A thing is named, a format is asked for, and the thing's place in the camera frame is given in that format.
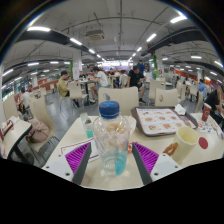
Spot pink backpack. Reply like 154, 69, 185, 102
27, 118, 51, 144

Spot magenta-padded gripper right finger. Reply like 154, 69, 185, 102
131, 142, 183, 186

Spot small white teal packet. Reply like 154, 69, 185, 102
79, 112, 95, 139

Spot beige neighbouring table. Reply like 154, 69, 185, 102
0, 115, 33, 164

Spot ceiling air conditioner unit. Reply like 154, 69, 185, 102
84, 29, 106, 42

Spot flat round red coaster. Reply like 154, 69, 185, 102
198, 136, 209, 150

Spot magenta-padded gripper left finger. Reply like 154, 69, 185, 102
41, 142, 93, 185

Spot cream paper cup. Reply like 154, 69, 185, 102
169, 125, 200, 164

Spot colourful sticker sheet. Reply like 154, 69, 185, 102
196, 121, 224, 139

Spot ceiling strip lights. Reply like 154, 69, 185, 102
0, 14, 224, 91

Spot clear blue-capped water bottle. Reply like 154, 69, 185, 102
92, 100, 131, 178

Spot person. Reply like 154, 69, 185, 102
151, 68, 160, 80
203, 83, 224, 126
196, 79, 208, 101
89, 66, 110, 104
56, 70, 81, 108
18, 87, 33, 116
126, 65, 148, 104
136, 59, 146, 75

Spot printed paper tray liner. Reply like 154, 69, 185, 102
135, 107, 189, 135

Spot red paper cup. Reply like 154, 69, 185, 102
201, 102, 213, 123

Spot brown ring-shaped pastry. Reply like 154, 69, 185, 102
162, 142, 179, 157

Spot white red-edged paper sheet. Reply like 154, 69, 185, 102
59, 137, 100, 163

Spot crumpled white napkin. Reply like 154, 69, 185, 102
173, 103, 188, 116

